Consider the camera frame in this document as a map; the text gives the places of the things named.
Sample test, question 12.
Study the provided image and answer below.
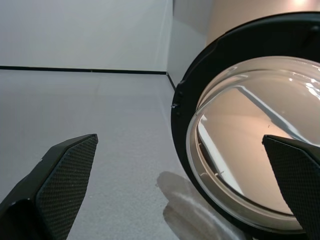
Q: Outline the round glass washing machine door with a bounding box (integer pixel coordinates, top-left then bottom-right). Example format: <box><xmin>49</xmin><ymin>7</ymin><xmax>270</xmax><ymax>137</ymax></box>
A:
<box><xmin>170</xmin><ymin>11</ymin><xmax>320</xmax><ymax>235</ymax></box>

